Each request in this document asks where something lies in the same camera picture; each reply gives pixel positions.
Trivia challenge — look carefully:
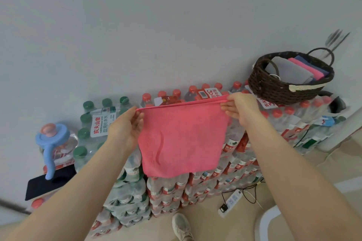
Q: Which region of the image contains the person's right hand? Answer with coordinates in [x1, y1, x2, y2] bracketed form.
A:
[220, 92, 263, 128]

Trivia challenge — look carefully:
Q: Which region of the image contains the person's left hand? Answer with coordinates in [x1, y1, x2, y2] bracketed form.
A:
[107, 107, 145, 154]

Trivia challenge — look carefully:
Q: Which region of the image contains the brown wicker basket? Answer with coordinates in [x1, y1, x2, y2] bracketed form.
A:
[248, 47, 335, 106]

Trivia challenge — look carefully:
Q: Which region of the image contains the pink towel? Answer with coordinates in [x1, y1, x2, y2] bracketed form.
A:
[288, 58, 324, 81]
[135, 95, 231, 178]

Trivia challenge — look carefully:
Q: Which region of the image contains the grey towel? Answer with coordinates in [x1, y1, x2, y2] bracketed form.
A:
[264, 56, 314, 85]

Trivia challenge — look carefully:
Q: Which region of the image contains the blue towel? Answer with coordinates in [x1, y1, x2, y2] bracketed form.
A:
[294, 55, 330, 78]

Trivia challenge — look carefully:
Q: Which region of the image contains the person's right forearm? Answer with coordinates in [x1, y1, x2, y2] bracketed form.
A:
[244, 118, 362, 241]

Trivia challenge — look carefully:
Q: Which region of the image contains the person's left forearm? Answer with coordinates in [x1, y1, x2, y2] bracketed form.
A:
[4, 139, 130, 241]

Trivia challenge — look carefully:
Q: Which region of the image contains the person's left shoe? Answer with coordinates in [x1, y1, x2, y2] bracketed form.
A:
[172, 213, 194, 241]

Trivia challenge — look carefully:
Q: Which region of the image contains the stack of bottled water packs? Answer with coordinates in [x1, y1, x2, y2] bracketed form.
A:
[29, 81, 336, 239]

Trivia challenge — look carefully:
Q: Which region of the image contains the clear jug with blue lid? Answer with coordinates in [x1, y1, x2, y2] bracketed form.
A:
[35, 123, 78, 181]

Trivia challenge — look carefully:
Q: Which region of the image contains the white power strip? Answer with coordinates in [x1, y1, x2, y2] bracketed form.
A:
[218, 190, 243, 219]

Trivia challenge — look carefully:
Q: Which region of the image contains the grey trash bin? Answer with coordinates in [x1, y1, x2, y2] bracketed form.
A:
[316, 91, 352, 153]

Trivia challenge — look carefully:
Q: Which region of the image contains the black smartphone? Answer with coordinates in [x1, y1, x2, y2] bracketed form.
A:
[25, 166, 77, 201]

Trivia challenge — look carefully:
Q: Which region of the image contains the black power cable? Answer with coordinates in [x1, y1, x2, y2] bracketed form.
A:
[222, 128, 311, 207]

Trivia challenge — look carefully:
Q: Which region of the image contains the white cable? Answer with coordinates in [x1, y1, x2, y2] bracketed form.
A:
[243, 190, 265, 211]

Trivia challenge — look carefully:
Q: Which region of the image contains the white gym frame grey panel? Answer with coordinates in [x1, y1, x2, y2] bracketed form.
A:
[254, 175, 362, 241]

